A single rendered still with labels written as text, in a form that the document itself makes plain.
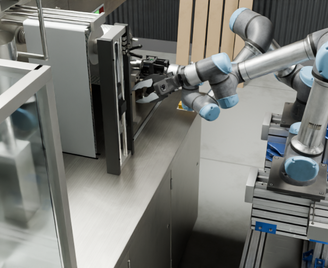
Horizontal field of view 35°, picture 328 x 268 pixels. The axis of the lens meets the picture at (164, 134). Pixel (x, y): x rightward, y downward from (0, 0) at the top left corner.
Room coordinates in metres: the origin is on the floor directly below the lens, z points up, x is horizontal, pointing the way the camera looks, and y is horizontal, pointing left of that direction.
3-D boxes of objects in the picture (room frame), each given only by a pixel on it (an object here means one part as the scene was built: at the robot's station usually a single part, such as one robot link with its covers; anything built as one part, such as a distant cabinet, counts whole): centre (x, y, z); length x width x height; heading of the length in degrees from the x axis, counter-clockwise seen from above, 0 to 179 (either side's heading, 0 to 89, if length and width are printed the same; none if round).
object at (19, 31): (1.88, 0.52, 1.33); 0.07 x 0.07 x 0.07; 72
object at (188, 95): (1.98, -0.12, 1.01); 0.11 x 0.08 x 0.11; 29
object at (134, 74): (1.98, 0.13, 1.05); 0.06 x 0.05 x 0.31; 72
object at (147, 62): (2.05, 0.04, 1.12); 0.12 x 0.08 x 0.09; 72
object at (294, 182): (1.68, -0.54, 0.87); 0.15 x 0.15 x 0.10
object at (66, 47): (1.76, 0.42, 1.17); 0.34 x 0.05 x 0.54; 72
